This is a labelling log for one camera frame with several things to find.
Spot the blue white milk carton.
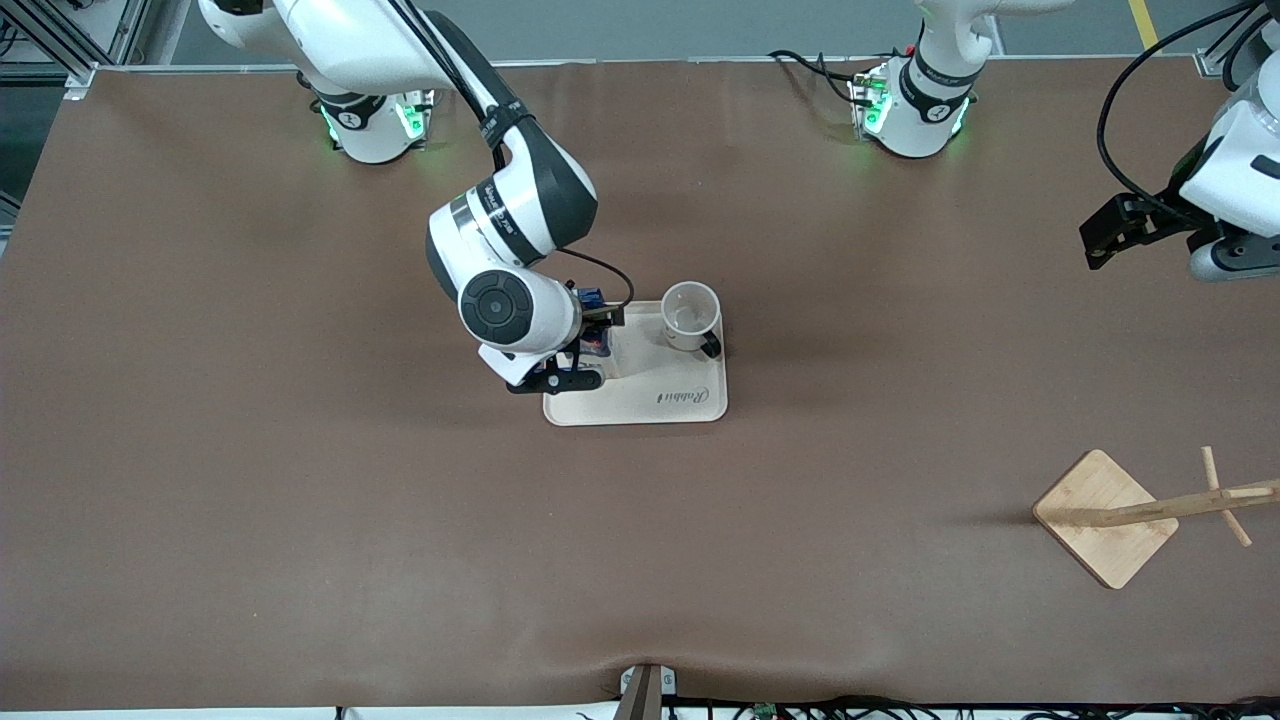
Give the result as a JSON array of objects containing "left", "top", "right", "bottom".
[{"left": 575, "top": 287, "right": 613, "bottom": 363}]

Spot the white cup with black handle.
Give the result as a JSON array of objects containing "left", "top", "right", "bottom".
[{"left": 660, "top": 281, "right": 723, "bottom": 359}]

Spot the white rabbit print tray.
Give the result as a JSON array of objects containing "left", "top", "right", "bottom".
[{"left": 543, "top": 300, "right": 729, "bottom": 428}]

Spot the wooden mug stand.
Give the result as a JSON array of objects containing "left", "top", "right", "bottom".
[{"left": 1033, "top": 447, "right": 1280, "bottom": 591}]

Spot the black looping arm cable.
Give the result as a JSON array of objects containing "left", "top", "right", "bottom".
[{"left": 1096, "top": 0, "right": 1266, "bottom": 216}]

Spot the aluminium frame corner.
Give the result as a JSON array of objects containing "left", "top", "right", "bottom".
[{"left": 1195, "top": 0, "right": 1280, "bottom": 77}]

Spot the grey table edge bracket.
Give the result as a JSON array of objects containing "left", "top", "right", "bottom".
[{"left": 615, "top": 663, "right": 678, "bottom": 720}]

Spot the black cable behind arm base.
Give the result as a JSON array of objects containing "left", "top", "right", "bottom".
[{"left": 768, "top": 48, "right": 863, "bottom": 107}]

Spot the aluminium frame with diagonal bars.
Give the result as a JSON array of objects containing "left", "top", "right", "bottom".
[{"left": 0, "top": 0, "right": 151, "bottom": 93}]

